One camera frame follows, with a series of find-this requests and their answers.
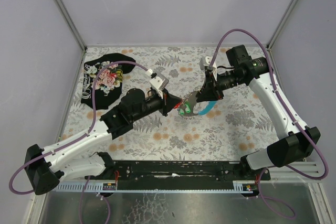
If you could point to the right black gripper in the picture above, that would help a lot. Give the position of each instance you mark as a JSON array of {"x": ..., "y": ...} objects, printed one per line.
[{"x": 213, "y": 86}]

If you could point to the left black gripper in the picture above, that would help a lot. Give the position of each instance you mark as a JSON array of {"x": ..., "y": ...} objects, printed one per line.
[{"x": 165, "y": 102}]

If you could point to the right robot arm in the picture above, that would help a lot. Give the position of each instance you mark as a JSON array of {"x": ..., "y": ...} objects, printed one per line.
[{"x": 296, "y": 138}]

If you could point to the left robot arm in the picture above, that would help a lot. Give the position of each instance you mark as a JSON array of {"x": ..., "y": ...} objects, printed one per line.
[{"x": 48, "y": 166}]

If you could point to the black floral cloth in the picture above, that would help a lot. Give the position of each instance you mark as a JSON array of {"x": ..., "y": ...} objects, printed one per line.
[{"x": 108, "y": 87}]

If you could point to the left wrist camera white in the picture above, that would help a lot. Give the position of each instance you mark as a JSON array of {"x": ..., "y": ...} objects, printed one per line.
[{"x": 158, "y": 81}]

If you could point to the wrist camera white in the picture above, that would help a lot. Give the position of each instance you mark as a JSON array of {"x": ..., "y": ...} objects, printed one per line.
[
  {"x": 205, "y": 64},
  {"x": 158, "y": 81}
]

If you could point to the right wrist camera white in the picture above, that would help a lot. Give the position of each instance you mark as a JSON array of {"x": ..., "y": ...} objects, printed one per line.
[{"x": 205, "y": 64}]

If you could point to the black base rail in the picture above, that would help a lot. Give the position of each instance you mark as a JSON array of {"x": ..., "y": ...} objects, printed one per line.
[{"x": 192, "y": 172}]

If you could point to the white cable duct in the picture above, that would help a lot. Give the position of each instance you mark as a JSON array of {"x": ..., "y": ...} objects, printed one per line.
[{"x": 160, "y": 187}]

